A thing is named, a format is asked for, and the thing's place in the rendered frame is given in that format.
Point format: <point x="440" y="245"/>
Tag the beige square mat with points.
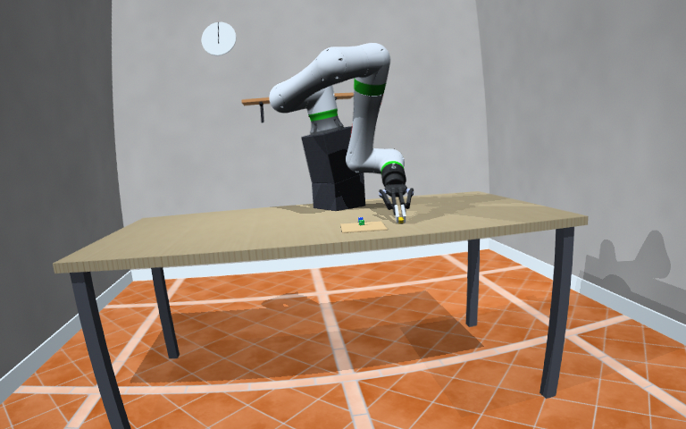
<point x="355" y="227"/>

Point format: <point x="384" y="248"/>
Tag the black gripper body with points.
<point x="395" y="179"/>

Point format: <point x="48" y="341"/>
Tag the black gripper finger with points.
<point x="388" y="204"/>
<point x="408" y="201"/>

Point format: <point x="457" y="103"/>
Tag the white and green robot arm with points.
<point x="369" y="65"/>

